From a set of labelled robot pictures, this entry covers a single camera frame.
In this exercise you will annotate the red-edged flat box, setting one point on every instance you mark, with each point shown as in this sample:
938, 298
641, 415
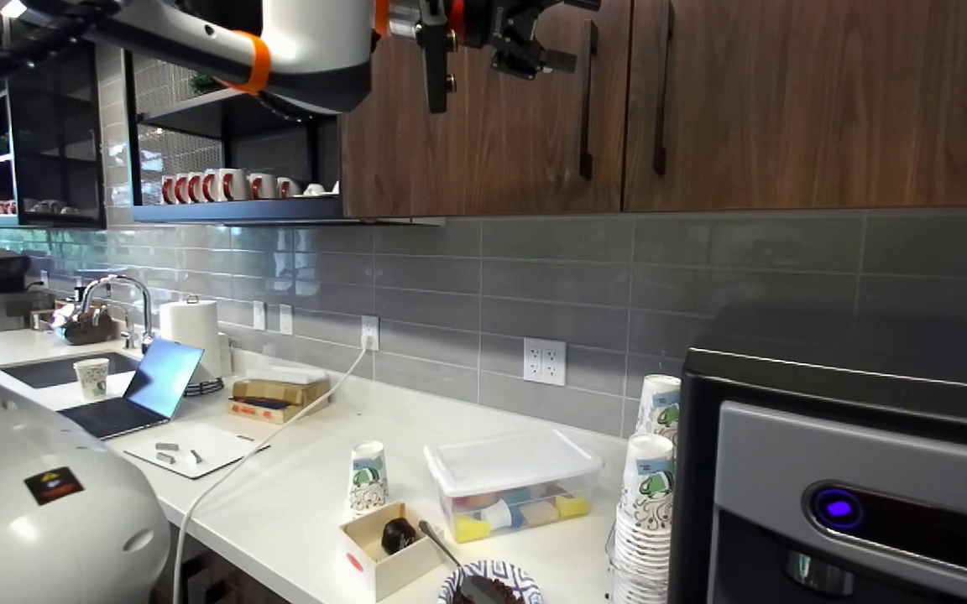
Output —
259, 410

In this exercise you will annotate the dark sink basin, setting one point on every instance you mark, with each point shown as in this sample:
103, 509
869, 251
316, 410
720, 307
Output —
49, 370

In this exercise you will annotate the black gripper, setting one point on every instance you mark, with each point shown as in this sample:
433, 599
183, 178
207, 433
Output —
503, 23

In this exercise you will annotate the wooden cabinet door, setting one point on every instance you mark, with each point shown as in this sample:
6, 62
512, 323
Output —
840, 101
506, 145

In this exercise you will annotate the red and white mug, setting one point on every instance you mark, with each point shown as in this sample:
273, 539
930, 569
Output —
288, 188
167, 188
183, 188
196, 188
222, 185
259, 185

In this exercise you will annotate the brown coffee beans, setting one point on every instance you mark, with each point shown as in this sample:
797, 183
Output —
487, 593

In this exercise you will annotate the blue patterned paper bowl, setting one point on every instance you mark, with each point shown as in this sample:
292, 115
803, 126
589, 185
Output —
522, 577

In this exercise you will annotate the small black object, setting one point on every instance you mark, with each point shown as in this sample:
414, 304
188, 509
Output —
402, 539

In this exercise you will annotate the dark brown basket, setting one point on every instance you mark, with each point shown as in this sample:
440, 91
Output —
91, 328

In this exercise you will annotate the chrome faucet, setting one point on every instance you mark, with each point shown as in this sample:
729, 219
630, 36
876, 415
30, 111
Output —
147, 307

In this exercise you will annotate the clear plastic lidded container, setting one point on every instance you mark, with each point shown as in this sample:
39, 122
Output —
506, 466

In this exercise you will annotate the black shelving cabinet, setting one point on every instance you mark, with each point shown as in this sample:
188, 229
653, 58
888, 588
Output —
57, 135

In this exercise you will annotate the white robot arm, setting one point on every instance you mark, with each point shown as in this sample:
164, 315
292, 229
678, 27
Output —
305, 36

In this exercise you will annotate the white flat tray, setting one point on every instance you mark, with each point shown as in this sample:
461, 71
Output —
216, 440

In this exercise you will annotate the light wooden box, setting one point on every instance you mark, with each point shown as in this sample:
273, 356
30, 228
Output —
394, 577

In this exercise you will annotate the white paper towel roll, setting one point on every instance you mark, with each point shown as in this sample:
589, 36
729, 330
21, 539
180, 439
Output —
191, 337

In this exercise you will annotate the short patterned paper cup stack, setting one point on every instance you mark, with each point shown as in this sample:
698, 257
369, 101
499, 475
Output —
368, 483

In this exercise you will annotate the single paper cup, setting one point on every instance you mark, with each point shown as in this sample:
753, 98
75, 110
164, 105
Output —
91, 379

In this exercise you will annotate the dark open wall shelf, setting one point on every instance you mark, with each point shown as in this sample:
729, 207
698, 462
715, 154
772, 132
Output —
236, 210

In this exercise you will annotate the brown flat box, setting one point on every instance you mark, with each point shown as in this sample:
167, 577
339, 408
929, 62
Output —
283, 392

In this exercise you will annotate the steel and black appliance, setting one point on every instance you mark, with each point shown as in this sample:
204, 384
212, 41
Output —
840, 448

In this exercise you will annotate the white wall outlet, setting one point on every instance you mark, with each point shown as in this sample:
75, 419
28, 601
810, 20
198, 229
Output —
369, 334
544, 360
283, 319
259, 316

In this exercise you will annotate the dark grey spoon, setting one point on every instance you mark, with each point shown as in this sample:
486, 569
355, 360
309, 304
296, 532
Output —
446, 551

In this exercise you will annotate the tall patterned paper cup stack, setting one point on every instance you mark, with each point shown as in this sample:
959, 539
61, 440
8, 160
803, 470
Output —
647, 516
658, 408

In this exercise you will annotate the open laptop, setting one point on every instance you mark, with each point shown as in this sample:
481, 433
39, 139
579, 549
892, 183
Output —
167, 373

